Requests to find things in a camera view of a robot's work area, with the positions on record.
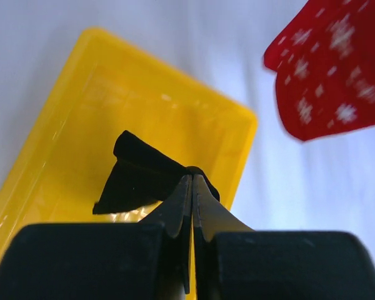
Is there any red snowflake sock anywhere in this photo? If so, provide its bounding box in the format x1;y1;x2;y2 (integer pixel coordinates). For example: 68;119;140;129
264;1;375;141

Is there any yellow plastic tray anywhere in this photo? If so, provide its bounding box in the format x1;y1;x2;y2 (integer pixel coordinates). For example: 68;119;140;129
0;29;258;262

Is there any black sock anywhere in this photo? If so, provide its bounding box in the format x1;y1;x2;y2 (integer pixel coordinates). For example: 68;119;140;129
92;131;220;215

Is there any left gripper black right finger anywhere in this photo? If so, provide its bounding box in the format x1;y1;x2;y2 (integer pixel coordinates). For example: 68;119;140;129
192;175;375;299

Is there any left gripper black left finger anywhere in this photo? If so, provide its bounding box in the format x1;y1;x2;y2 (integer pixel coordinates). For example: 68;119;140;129
0;176;192;299

